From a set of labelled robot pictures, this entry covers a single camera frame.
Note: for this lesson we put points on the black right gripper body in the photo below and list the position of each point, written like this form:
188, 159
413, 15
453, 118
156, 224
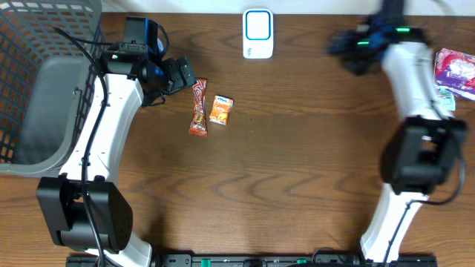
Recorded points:
355, 53

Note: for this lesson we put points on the orange tissue pack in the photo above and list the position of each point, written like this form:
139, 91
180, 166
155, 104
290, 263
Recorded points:
220, 110

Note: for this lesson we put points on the dark grey plastic basket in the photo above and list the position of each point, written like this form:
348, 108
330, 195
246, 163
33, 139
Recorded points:
47, 85

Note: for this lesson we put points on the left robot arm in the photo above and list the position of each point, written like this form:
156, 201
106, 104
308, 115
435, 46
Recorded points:
83, 207

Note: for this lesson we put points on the teal snack wrapper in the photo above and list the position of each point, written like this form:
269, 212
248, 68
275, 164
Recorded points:
445, 100

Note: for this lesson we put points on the red purple noodle packet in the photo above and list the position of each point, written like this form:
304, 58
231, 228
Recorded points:
454, 71

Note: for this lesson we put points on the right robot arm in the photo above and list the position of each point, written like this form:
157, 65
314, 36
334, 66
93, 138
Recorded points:
422, 163

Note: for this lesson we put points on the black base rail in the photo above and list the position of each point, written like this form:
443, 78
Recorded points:
322, 259

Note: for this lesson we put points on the red Top chocolate bar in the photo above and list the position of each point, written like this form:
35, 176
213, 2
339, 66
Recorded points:
198, 122

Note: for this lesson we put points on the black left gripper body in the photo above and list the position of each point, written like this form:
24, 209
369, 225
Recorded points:
179, 74

